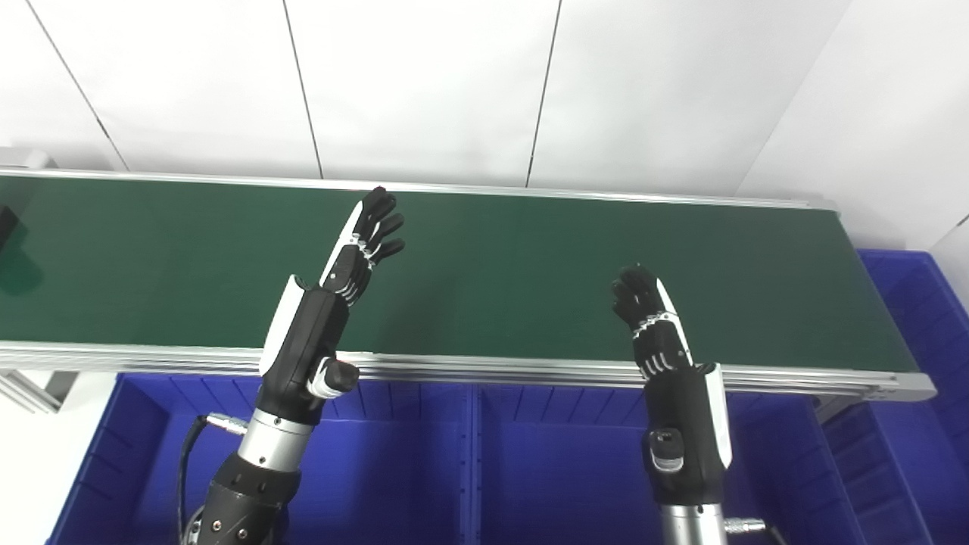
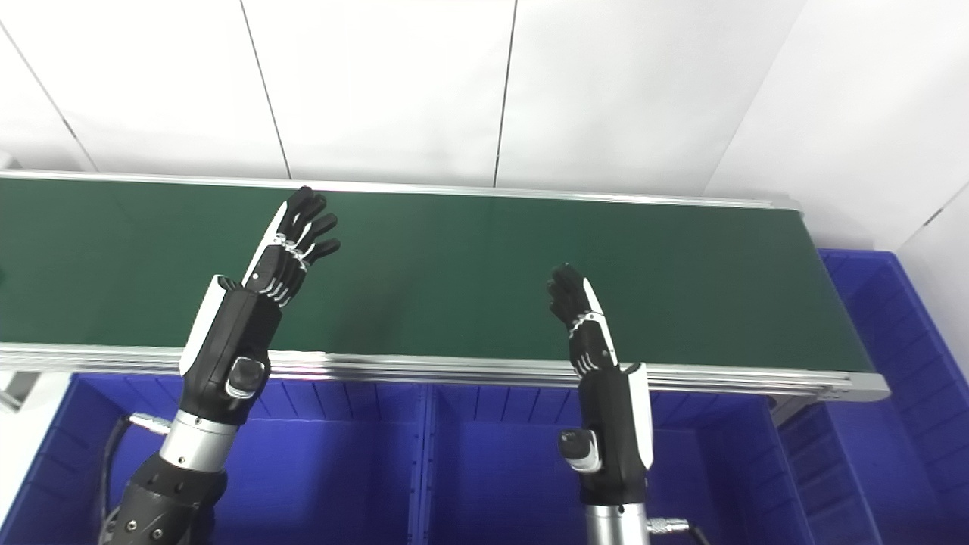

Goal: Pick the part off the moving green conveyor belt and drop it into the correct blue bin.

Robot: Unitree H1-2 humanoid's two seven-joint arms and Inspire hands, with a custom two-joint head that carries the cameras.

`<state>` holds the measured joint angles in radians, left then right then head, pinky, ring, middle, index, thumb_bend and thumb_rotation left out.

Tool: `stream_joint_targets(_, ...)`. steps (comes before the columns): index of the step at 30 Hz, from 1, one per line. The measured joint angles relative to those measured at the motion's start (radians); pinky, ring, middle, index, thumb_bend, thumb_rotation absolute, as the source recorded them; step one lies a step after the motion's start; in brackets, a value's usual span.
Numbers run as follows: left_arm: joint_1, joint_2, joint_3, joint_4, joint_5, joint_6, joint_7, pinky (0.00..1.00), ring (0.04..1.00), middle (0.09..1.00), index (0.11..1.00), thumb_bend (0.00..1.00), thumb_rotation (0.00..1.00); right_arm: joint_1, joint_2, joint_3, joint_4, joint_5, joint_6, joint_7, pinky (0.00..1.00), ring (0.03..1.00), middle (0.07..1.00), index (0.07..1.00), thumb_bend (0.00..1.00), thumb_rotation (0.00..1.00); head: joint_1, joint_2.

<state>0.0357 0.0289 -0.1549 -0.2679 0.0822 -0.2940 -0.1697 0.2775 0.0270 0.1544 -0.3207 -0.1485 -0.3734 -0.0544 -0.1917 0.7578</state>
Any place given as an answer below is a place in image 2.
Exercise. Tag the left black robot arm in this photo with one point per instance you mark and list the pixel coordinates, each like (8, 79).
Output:
(178, 484)

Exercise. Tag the blue plastic bin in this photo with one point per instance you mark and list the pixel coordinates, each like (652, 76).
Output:
(886, 424)
(318, 469)
(500, 484)

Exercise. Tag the green conveyor belt aluminium frame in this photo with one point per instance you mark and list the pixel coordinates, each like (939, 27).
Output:
(469, 280)

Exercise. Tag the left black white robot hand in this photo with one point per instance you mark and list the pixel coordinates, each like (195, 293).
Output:
(227, 341)

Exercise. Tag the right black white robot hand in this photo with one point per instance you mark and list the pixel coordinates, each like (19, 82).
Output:
(613, 424)

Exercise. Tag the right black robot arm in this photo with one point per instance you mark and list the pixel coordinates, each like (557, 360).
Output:
(617, 526)

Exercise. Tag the aluminium conveyor leg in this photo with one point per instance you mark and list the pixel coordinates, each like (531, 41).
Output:
(19, 386)
(787, 407)

